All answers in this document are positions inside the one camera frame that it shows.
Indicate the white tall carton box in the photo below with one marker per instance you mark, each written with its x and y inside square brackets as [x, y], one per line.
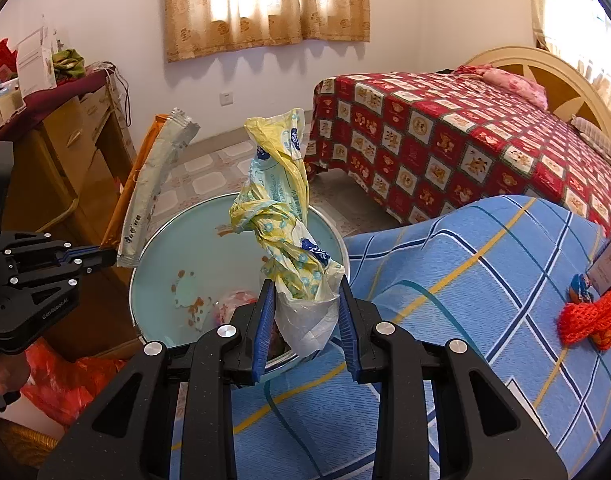
[610, 259]

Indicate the light blue trash bin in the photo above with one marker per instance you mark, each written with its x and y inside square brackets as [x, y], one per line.
[196, 258]

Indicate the orange silver snack packet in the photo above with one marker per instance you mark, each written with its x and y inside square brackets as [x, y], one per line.
[168, 136]

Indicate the pink floral pillow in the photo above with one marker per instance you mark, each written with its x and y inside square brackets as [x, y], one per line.
[527, 89]

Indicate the window tan curtain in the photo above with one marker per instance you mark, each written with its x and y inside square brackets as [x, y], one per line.
[578, 32]
[196, 28]

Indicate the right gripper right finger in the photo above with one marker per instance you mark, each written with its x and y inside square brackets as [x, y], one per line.
[483, 431]

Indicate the white box on dresser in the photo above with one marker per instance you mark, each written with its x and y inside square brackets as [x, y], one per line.
[34, 63]

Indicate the white wall socket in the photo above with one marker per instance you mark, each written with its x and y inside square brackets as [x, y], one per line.
[226, 98]

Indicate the red mesh net bag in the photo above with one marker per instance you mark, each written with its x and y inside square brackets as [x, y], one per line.
[587, 320]

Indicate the green cloth on dresser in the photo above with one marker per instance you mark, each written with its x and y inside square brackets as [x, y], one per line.
[68, 64]

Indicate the clear crumpled plastic wrap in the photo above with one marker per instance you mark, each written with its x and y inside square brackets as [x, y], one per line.
[225, 307]

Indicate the red bag on floor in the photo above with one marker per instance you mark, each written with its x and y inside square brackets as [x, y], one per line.
[63, 390]

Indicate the wooden dresser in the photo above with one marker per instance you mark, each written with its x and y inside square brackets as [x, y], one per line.
[69, 172]

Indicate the left window tan curtain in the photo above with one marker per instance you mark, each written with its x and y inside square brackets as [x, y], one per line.
[196, 28]

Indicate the red patterned bedspread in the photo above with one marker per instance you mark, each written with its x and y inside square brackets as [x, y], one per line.
[422, 145]

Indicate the maroon dresser cloth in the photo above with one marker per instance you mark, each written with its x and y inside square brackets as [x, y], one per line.
[41, 104]

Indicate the blue orange crumpled wrapper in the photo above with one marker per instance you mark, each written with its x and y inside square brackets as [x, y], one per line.
[579, 290]

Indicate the yellow blue plastic bag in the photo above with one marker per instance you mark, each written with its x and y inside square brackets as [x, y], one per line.
[273, 204]

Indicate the blue plaid tablecloth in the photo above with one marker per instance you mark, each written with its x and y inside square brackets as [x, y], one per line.
[495, 274]

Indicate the cream wooden headboard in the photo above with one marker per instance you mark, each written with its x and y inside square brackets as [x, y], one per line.
[568, 92]

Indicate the person hand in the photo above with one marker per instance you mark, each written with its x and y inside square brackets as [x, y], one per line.
[14, 372]

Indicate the back window tan curtain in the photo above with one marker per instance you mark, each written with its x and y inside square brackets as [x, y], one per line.
[578, 32]

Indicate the striped pillow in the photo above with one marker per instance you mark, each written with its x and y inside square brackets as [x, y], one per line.
[593, 136]

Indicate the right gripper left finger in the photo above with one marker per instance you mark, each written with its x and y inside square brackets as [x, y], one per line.
[127, 431]

